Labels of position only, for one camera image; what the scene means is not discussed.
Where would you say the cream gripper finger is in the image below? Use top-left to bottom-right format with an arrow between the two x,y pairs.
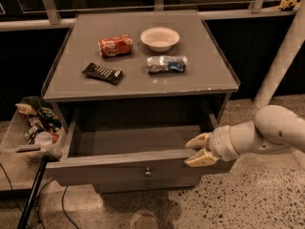
184,148 -> 219,167
185,133 -> 211,149

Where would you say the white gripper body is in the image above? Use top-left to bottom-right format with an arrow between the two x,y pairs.
209,125 -> 239,161

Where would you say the grey top drawer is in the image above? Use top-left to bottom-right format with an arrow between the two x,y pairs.
47,106 -> 233,186

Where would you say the grey drawer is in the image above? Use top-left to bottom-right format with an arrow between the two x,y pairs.
93,176 -> 200,194
47,106 -> 233,186

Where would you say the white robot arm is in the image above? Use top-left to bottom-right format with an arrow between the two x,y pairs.
185,0 -> 305,167

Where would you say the grey bottom drawer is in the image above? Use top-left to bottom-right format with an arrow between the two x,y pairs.
93,176 -> 200,194

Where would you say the grey drawer cabinet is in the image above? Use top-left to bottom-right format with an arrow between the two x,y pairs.
40,10 -> 240,195

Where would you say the silver blue chip bag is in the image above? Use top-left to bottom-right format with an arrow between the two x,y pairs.
147,55 -> 188,73

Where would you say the white paper bowl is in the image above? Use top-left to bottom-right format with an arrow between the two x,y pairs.
140,27 -> 180,52

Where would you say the black snack bar wrapper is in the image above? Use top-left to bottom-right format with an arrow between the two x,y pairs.
82,63 -> 123,85

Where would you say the yellow object on railing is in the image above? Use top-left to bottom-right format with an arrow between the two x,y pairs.
279,0 -> 296,10

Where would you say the white cup in bin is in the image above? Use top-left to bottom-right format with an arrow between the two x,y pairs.
34,132 -> 52,145

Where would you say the black pole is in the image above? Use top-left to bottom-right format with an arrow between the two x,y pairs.
17,156 -> 49,229

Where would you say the metal railing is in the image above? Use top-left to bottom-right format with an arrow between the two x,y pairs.
0,0 -> 299,31

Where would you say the black floor cable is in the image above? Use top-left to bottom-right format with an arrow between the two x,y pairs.
34,178 -> 82,229

